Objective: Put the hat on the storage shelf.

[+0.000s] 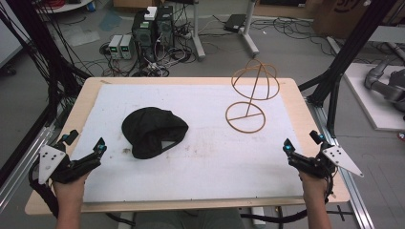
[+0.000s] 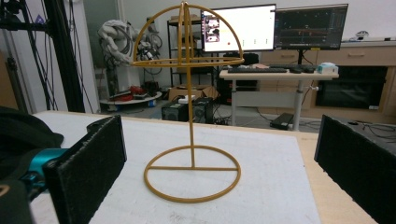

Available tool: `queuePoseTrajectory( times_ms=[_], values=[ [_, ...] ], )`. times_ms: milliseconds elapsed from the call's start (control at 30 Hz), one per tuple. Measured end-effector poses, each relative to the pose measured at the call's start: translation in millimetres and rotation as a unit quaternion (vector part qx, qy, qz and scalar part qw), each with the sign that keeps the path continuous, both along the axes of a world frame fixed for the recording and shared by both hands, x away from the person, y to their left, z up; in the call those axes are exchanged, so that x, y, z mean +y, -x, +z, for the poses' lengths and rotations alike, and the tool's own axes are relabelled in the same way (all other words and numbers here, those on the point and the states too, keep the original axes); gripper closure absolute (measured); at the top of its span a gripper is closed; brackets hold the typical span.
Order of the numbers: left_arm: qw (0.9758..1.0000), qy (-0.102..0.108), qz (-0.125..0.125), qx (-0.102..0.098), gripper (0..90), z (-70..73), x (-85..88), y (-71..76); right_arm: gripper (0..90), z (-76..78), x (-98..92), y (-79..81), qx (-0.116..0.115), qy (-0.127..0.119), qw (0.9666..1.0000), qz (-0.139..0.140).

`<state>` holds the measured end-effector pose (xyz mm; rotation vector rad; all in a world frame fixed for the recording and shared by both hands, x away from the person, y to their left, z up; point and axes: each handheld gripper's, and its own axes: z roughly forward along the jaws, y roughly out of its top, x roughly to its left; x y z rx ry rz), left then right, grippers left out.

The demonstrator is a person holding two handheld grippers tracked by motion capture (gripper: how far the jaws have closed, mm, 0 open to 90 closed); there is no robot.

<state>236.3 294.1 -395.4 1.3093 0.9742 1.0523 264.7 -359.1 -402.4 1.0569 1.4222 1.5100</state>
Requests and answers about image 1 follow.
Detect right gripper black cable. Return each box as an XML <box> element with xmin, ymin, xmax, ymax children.
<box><xmin>239</xmin><ymin>170</ymin><xmax>336</xmax><ymax>224</ymax></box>

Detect white table mat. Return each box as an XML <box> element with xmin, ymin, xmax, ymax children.
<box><xmin>70</xmin><ymin>83</ymin><xmax>305</xmax><ymax>203</ymax></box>

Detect wooden wire hat stand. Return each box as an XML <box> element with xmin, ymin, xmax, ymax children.
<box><xmin>224</xmin><ymin>58</ymin><xmax>281</xmax><ymax>135</ymax></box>

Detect black computer tower green label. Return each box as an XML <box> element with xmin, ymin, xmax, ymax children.
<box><xmin>131</xmin><ymin>10</ymin><xmax>158</xmax><ymax>63</ymax></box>

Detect brown cardboard box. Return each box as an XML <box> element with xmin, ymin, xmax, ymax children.
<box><xmin>310</xmin><ymin>0</ymin><xmax>405</xmax><ymax>40</ymax></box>

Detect person's left hand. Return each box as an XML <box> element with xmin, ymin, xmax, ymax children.
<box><xmin>52</xmin><ymin>168</ymin><xmax>93</xmax><ymax>199</ymax></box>

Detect person's right hand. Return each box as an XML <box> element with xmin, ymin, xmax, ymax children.
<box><xmin>297</xmin><ymin>169</ymin><xmax>330</xmax><ymax>200</ymax></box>

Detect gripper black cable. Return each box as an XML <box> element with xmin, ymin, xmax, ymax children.
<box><xmin>28</xmin><ymin>156</ymin><xmax>61</xmax><ymax>221</ymax></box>
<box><xmin>239</xmin><ymin>170</ymin><xmax>336</xmax><ymax>224</ymax></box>

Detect aluminium rail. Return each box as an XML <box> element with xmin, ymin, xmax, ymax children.
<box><xmin>306</xmin><ymin>97</ymin><xmax>376</xmax><ymax>229</ymax></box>
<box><xmin>0</xmin><ymin>123</ymin><xmax>55</xmax><ymax>214</ymax></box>

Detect white platform board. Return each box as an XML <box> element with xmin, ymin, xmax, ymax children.
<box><xmin>343</xmin><ymin>62</ymin><xmax>405</xmax><ymax>132</ymax></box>

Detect black frame with cables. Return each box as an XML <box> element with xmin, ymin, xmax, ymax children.
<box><xmin>0</xmin><ymin>0</ymin><xmax>94</xmax><ymax>189</ymax></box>

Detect white table leg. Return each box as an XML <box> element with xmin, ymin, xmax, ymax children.
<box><xmin>190</xmin><ymin>0</ymin><xmax>207</xmax><ymax>62</ymax></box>
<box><xmin>241</xmin><ymin>0</ymin><xmax>261</xmax><ymax>59</ymax></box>

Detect grey bench power supply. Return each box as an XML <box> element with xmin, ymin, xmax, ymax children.
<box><xmin>107</xmin><ymin>34</ymin><xmax>124</xmax><ymax>60</ymax></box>
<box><xmin>119</xmin><ymin>33</ymin><xmax>137</xmax><ymax>61</ymax></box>

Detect black cap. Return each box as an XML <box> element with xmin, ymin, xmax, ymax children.
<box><xmin>120</xmin><ymin>106</ymin><xmax>190</xmax><ymax>160</ymax></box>

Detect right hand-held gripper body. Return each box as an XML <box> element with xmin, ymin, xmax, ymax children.
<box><xmin>287</xmin><ymin>140</ymin><xmax>365</xmax><ymax>179</ymax></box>

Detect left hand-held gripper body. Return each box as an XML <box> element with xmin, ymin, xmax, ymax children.
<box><xmin>37</xmin><ymin>141</ymin><xmax>103</xmax><ymax>185</ymax></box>

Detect person's grey trousers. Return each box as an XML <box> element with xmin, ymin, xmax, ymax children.
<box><xmin>133</xmin><ymin>207</ymin><xmax>246</xmax><ymax>229</ymax></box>

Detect white round table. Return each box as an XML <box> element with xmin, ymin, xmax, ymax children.
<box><xmin>35</xmin><ymin>0</ymin><xmax>94</xmax><ymax>14</ymax></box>

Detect black frame post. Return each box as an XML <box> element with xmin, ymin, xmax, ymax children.
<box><xmin>297</xmin><ymin>0</ymin><xmax>399</xmax><ymax>138</ymax></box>

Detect tangle of floor cables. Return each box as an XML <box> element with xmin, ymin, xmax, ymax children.
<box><xmin>75</xmin><ymin>6</ymin><xmax>224</xmax><ymax>78</ymax></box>

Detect flat black box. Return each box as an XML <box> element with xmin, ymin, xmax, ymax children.
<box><xmin>223</xmin><ymin>13</ymin><xmax>248</xmax><ymax>34</ymax></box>

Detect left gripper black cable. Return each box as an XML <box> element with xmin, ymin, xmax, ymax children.
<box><xmin>28</xmin><ymin>156</ymin><xmax>61</xmax><ymax>221</ymax></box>

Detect white box on tower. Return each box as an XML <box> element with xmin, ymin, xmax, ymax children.
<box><xmin>143</xmin><ymin>6</ymin><xmax>159</xmax><ymax>22</ymax></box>

